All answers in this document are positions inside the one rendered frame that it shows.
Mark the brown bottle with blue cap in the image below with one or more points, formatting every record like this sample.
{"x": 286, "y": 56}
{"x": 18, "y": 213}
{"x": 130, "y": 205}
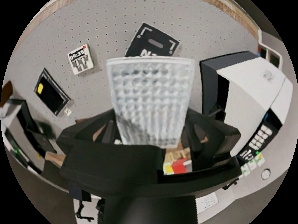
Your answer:
{"x": 6, "y": 93}

